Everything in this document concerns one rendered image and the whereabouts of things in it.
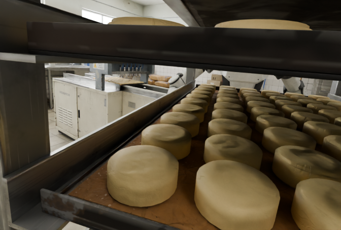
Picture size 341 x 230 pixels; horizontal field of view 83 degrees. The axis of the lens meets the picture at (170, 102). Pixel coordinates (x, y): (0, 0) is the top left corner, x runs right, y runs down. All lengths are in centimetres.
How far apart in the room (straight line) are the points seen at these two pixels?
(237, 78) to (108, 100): 138
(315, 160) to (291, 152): 2
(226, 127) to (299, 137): 7
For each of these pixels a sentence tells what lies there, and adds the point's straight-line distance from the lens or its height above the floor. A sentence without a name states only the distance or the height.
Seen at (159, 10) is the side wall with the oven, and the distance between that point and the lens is 722.
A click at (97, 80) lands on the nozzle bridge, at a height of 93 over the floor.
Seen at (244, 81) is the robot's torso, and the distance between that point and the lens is 123.
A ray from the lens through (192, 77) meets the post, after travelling 68.
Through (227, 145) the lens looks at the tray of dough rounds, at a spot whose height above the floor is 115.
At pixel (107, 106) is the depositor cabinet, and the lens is 214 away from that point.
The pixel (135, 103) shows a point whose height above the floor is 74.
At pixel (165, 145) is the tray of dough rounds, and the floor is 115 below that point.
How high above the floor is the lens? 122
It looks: 13 degrees down
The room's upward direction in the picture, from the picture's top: 4 degrees clockwise
